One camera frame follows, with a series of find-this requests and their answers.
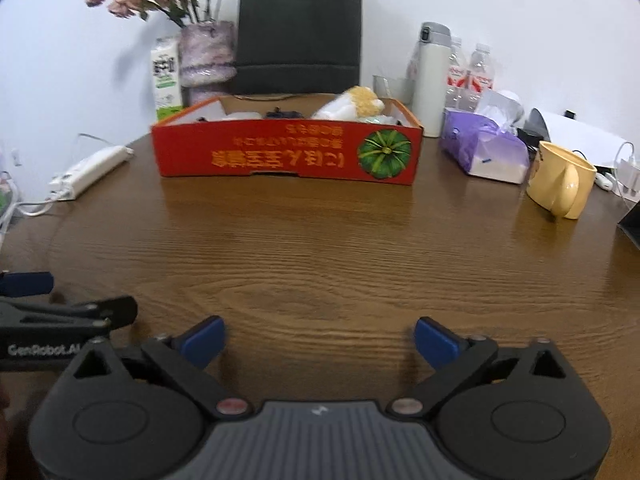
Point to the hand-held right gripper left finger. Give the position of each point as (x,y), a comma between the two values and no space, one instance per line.
(202,342)

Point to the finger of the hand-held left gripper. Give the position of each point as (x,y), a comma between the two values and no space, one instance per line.
(27,284)
(117,310)

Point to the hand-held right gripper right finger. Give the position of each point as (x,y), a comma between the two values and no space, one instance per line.
(440,344)

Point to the red cardboard box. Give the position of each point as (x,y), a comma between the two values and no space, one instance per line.
(280,152)

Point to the clear plastic bag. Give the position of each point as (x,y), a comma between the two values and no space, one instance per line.
(380,119)

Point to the navy zip pouch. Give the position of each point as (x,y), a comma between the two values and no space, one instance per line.
(284,113)

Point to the wooden desktop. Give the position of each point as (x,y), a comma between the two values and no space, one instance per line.
(325,260)

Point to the white desktop device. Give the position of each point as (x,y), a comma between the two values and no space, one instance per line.
(580,135)

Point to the white power strip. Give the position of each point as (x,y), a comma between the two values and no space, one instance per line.
(90,170)

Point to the yellow mug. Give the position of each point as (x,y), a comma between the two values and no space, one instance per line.
(555,185)

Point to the purple tissue pack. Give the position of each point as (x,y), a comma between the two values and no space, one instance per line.
(480,150)

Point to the black flat device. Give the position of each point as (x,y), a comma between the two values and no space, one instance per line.
(631,227)

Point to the small white earbud case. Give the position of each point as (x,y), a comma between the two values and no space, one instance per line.
(605,181)

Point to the white and green milk carton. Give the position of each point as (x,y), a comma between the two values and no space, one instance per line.
(167,80)

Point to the clear glass cup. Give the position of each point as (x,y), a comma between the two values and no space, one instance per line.
(392,91)

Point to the white thermos bottle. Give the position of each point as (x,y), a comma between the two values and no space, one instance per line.
(430,85)

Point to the purple textured vase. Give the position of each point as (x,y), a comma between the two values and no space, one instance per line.
(207,60)

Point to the black paper bag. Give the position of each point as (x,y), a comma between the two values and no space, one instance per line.
(300,35)

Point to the white wall charger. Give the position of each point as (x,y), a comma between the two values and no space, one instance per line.
(631,175)

